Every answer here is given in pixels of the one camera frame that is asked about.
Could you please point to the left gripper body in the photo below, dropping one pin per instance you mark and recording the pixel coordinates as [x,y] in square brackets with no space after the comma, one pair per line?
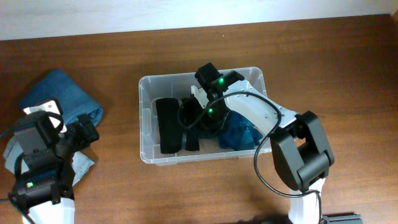
[87,130]

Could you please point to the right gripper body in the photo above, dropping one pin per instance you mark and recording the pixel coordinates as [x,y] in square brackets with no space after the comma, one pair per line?
[170,125]

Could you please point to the light blue jeans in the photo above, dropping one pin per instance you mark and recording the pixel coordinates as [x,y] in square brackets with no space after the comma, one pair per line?
[80,162]

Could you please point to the black garment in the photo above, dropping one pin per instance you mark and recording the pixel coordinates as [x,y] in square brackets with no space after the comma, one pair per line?
[173,137]

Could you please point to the navy blue garment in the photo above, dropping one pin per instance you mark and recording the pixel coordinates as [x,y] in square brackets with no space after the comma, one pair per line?
[236,133]

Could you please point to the dark blue jeans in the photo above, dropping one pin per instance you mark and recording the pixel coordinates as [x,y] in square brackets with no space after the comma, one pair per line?
[72,99]

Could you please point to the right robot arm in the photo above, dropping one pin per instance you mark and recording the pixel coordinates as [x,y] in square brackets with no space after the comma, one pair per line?
[301,152]

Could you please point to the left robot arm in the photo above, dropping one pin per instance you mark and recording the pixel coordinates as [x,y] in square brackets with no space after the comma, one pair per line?
[43,190]

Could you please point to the clear plastic storage bin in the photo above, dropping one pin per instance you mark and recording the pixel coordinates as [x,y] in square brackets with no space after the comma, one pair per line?
[177,86]

